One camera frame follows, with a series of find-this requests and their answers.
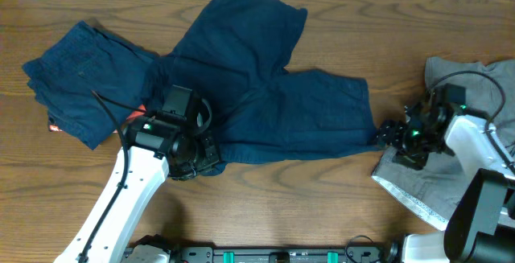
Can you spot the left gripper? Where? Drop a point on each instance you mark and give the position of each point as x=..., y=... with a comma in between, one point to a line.
x=211, y=158

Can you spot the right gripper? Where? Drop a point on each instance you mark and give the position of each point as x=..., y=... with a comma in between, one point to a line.
x=389, y=133

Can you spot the navy blue shorts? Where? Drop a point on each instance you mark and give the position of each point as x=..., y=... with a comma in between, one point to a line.
x=235, y=56

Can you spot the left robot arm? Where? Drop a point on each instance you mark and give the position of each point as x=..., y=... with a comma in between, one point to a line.
x=155, y=147

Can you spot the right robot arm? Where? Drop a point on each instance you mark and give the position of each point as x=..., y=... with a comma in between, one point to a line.
x=475, y=232

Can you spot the grey shorts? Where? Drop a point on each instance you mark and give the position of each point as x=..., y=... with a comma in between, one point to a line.
x=433, y=193

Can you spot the folded navy shorts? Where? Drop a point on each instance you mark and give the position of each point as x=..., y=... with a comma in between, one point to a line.
x=84, y=61

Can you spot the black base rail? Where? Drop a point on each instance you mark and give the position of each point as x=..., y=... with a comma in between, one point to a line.
x=359, y=249

